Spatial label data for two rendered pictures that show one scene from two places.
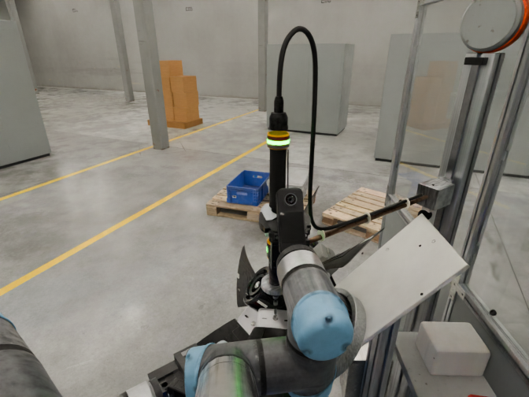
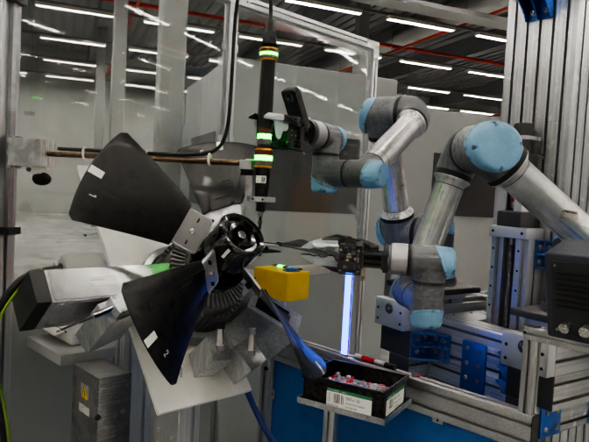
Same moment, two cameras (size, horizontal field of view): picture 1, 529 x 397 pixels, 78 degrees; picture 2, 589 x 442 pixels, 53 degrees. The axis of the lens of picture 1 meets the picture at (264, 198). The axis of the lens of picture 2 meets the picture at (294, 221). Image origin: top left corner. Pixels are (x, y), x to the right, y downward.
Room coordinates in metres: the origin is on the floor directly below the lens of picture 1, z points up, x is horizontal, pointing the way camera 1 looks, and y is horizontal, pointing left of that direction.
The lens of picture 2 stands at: (1.60, 1.02, 1.33)
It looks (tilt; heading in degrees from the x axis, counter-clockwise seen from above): 3 degrees down; 224
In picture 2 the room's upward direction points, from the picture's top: 3 degrees clockwise
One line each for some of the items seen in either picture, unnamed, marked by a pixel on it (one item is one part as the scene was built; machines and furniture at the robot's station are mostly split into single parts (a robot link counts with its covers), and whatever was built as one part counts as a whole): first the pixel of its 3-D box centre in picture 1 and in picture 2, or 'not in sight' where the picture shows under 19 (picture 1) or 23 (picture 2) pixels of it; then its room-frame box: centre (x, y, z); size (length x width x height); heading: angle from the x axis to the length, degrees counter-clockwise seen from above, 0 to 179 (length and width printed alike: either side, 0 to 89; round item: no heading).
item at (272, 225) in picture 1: (290, 250); (293, 133); (0.51, -0.05, 1.47); 0.12 x 0.08 x 0.09; 8
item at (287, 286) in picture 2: not in sight; (280, 284); (0.26, -0.31, 1.02); 0.16 x 0.10 x 0.11; 88
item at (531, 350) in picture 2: not in sight; (529, 369); (0.29, 0.51, 0.96); 0.03 x 0.03 x 0.20; 88
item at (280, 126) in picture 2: (267, 222); (277, 126); (0.61, -0.01, 1.48); 0.09 x 0.03 x 0.06; 18
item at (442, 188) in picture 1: (435, 193); (30, 153); (0.97, -0.55, 1.39); 0.10 x 0.07 x 0.09; 123
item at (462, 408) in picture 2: not in sight; (373, 378); (0.27, 0.08, 0.82); 0.90 x 0.04 x 0.08; 88
